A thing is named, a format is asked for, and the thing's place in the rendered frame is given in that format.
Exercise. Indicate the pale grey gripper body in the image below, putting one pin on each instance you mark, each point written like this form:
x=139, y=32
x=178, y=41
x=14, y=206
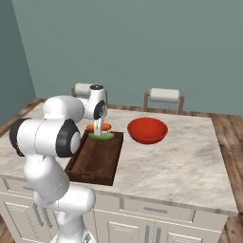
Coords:
x=98, y=127

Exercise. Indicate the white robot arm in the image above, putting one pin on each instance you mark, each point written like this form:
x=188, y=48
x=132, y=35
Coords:
x=47, y=139

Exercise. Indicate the dark wooden tray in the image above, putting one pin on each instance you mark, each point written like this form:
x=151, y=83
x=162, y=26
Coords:
x=95, y=158

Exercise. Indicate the red bowl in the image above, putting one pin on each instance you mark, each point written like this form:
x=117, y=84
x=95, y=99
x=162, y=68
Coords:
x=147, y=130

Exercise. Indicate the orange carrot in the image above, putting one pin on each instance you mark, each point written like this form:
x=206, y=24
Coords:
x=107, y=126

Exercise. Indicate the green cucumber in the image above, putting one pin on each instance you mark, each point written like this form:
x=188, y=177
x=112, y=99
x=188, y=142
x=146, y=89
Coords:
x=107, y=136

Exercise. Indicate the wooden stool with white cushion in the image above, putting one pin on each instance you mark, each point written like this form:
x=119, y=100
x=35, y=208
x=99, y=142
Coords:
x=82, y=89
x=164, y=95

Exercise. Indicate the cream drawer front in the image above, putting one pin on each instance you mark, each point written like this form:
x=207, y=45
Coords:
x=177, y=211
x=12, y=186

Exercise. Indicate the cream cupboard door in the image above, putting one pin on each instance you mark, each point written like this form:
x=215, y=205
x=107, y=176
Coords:
x=190, y=234
x=50, y=232
x=123, y=229
x=15, y=218

